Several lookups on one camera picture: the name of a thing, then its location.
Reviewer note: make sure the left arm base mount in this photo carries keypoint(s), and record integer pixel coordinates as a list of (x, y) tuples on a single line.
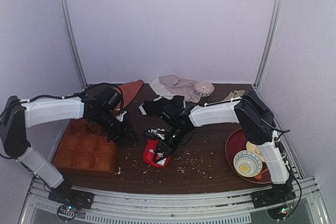
[(65, 194)]

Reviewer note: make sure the circuit board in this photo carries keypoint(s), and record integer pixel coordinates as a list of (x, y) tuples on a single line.
[(66, 212), (279, 213)]

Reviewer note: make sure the left aluminium corner post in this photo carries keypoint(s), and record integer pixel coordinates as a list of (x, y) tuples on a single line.
[(72, 43)]

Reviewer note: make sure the beige white underwear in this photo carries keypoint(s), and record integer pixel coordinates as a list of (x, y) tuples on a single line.
[(235, 95)]

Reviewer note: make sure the red dotted white bowl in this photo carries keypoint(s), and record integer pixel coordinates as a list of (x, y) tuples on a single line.
[(204, 88)]

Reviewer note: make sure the round red tray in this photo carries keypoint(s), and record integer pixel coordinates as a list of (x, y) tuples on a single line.
[(235, 143)]

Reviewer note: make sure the blue yellow patterned bowl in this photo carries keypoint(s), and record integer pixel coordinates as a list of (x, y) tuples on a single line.
[(247, 164)]

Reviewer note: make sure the red white underwear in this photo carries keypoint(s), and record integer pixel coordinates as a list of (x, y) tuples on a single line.
[(148, 155)]

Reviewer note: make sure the orange plastic spoon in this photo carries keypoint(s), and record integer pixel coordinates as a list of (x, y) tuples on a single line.
[(259, 176)]

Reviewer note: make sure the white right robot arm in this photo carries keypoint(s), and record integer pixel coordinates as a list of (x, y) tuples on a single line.
[(254, 117)]

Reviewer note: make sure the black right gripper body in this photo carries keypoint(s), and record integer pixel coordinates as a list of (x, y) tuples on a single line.
[(165, 147)]

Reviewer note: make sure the front aluminium rail frame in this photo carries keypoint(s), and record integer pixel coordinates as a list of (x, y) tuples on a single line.
[(227, 207)]

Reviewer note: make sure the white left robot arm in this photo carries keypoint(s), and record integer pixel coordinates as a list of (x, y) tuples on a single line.
[(102, 104)]

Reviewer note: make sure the yellow square panda plate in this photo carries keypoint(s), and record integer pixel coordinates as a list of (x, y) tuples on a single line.
[(254, 149)]

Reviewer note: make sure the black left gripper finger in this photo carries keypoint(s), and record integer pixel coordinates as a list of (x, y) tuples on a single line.
[(118, 139), (131, 135)]

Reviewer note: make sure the right aluminium corner post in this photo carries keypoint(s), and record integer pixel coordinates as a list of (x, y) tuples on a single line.
[(269, 43)]

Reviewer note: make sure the rust orange underwear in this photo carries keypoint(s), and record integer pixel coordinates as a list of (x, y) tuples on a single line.
[(130, 90)]

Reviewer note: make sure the aluminium corner post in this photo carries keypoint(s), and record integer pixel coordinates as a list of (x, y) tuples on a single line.
[(72, 43), (269, 43)]

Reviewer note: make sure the wooden compartment tray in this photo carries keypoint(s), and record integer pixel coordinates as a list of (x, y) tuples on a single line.
[(85, 150)]

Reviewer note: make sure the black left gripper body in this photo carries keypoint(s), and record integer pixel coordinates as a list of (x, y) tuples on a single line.
[(121, 133)]

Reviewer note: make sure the black white underwear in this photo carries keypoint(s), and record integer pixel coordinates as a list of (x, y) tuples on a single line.
[(161, 104)]

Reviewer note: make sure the mauve white underwear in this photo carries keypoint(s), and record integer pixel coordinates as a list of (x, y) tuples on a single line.
[(171, 85)]

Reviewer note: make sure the left circuit board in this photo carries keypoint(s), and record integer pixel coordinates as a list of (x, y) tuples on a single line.
[(66, 212)]

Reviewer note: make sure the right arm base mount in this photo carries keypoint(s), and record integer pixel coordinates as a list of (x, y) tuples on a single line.
[(277, 194)]

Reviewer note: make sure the right circuit board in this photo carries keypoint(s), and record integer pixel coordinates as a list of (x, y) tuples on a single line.
[(279, 213)]

